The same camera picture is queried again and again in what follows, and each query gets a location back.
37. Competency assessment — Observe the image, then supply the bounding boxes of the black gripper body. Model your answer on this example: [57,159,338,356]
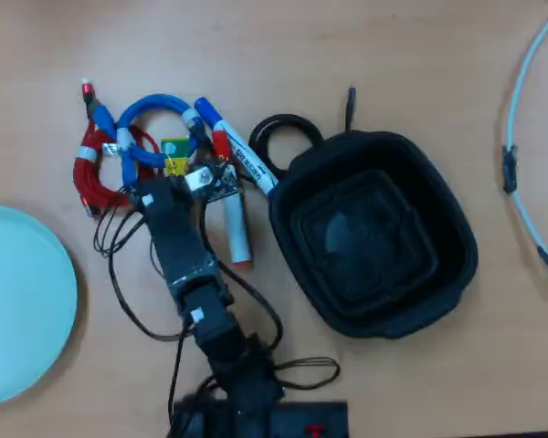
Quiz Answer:
[136,175,198,221]

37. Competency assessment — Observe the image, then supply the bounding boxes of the yellow instant coffee stick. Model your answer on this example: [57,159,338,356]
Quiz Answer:
[161,136,190,179]

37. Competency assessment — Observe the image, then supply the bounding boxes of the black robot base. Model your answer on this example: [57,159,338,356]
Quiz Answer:
[172,399,351,438]

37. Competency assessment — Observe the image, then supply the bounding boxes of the black square bowl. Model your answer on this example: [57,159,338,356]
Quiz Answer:
[268,130,480,340]

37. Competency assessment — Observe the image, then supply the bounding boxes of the white marker red cap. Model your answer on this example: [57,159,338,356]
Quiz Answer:
[209,129,256,269]

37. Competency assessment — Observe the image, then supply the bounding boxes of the white marker blue cap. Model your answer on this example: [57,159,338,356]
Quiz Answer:
[194,96,281,199]

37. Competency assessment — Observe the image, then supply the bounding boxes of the light blue round plate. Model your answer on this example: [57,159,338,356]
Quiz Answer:
[0,204,79,409]

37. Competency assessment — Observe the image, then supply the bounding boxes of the bare circuit board camera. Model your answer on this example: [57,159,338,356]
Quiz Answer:
[184,162,241,203]

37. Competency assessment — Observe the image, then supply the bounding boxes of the red braided USB cable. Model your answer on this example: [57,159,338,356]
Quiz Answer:
[72,78,163,220]

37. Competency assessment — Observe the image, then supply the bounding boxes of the blue braided USB cable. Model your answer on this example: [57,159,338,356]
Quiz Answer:
[90,93,209,193]

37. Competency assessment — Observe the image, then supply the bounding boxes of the thin black robot wires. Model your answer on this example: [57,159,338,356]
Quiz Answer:
[92,200,342,438]

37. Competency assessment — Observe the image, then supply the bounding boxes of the black coiled cable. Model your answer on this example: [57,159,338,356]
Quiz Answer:
[248,86,358,177]

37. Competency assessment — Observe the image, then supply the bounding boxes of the black sleeve on white cable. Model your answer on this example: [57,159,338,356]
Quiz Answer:
[501,144,520,195]

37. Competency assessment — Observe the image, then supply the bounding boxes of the white cable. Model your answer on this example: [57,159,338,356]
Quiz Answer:
[501,0,548,287]

